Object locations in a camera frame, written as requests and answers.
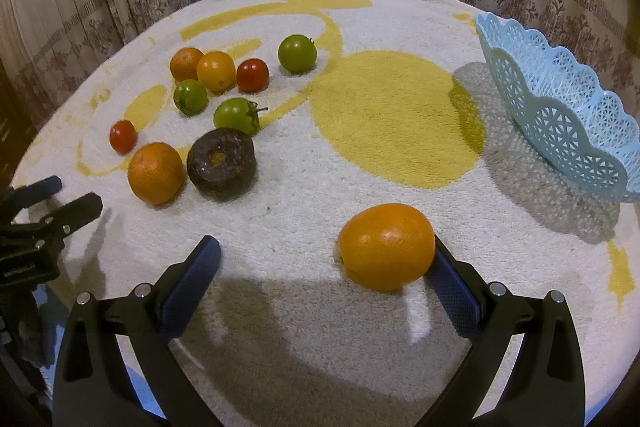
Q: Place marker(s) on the blue lattice plastic basket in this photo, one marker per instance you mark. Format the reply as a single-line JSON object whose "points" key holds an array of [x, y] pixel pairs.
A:
{"points": [[560, 107]]}

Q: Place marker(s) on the small textured orange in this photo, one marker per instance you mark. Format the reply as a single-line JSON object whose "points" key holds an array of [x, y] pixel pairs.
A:
{"points": [[184, 64]]}

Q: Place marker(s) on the green tomato with stem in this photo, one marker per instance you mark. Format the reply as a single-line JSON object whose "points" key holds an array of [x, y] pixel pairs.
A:
{"points": [[239, 114]]}

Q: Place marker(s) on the dark brown round fruit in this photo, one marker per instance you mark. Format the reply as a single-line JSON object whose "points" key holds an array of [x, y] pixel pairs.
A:
{"points": [[222, 163]]}

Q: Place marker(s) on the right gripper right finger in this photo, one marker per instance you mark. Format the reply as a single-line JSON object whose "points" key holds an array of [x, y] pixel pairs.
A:
{"points": [[546, 386]]}

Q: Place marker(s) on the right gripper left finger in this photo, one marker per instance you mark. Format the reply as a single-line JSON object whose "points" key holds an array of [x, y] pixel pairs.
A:
{"points": [[92, 386]]}

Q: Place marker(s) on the small red tomato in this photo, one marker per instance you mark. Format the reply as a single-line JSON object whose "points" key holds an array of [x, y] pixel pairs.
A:
{"points": [[123, 136]]}

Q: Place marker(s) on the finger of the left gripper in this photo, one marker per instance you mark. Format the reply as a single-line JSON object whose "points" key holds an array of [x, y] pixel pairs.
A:
{"points": [[75, 215], [16, 199]]}

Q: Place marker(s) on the smooth yellow-orange fruit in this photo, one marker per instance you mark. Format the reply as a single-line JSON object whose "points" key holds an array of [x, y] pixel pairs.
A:
{"points": [[216, 71]]}

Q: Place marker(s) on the large smooth orange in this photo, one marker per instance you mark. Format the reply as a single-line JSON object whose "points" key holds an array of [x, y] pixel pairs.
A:
{"points": [[386, 247]]}

